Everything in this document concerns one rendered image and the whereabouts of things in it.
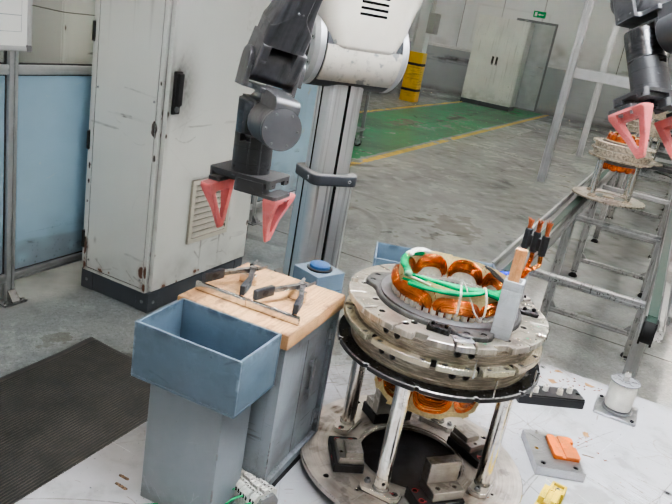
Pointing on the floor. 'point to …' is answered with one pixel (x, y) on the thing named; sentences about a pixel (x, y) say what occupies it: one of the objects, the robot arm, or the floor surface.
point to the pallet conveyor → (656, 324)
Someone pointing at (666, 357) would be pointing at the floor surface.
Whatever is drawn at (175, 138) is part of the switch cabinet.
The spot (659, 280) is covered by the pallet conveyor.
